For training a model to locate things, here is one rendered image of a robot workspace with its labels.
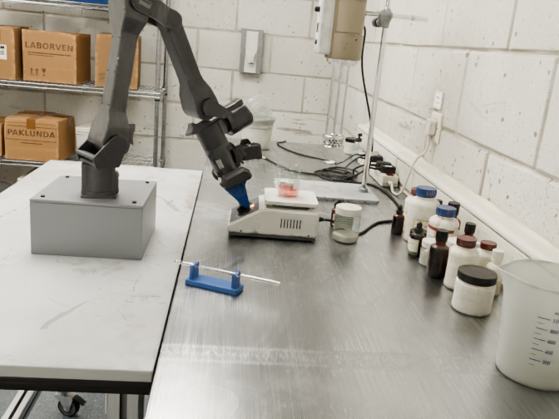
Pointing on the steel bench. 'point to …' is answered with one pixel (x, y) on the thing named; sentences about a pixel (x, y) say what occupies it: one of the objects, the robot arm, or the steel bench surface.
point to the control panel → (246, 213)
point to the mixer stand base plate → (336, 191)
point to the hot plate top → (307, 199)
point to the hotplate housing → (278, 222)
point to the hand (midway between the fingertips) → (240, 194)
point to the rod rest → (214, 283)
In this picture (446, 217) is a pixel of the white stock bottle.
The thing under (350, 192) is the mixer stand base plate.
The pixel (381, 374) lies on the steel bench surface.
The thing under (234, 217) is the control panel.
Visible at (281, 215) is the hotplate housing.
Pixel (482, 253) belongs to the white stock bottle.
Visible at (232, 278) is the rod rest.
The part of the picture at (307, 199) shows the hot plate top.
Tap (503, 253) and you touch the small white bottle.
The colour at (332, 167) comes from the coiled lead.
